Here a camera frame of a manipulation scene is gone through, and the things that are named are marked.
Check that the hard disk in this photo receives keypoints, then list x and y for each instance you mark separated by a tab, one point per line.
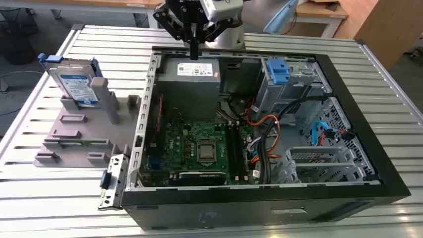
77	86

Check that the grey power supply unit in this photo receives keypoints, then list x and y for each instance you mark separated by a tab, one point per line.
188	99

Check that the black graphics card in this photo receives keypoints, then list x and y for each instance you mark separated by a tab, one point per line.
201	177

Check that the CPU socket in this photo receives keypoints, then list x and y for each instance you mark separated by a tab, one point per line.
205	162

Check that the black PC case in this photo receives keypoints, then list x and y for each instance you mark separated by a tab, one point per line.
231	210

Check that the silver CPU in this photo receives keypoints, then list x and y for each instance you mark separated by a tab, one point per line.
205	151

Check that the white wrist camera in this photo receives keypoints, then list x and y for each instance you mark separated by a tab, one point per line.
224	10

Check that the blue plastic drive latch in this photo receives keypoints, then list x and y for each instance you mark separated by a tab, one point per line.
279	72

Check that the wooden cabinet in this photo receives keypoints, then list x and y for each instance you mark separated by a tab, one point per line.
389	29

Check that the metal disk bay cage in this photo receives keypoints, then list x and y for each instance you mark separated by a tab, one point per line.
313	149

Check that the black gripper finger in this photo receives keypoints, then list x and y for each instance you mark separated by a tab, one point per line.
168	24
215	32

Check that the grey parts rack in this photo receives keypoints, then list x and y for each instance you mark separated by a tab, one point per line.
92	138

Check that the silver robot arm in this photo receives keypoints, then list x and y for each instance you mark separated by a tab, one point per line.
228	37

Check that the wooden desk white frame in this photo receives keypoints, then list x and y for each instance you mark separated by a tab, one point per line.
98	3
316	13

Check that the metal bracket blue latch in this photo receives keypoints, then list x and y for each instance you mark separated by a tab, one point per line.
114	173

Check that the green motherboard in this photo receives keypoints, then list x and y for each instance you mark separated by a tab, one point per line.
177	138

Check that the green RAM stick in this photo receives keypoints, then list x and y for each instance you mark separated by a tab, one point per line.
84	142

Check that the chair wheel base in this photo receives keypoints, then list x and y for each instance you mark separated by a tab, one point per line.
416	53

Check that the metal drive cage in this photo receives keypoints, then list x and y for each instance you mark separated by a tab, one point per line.
267	99

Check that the black office chair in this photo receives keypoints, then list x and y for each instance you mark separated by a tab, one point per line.
16	49

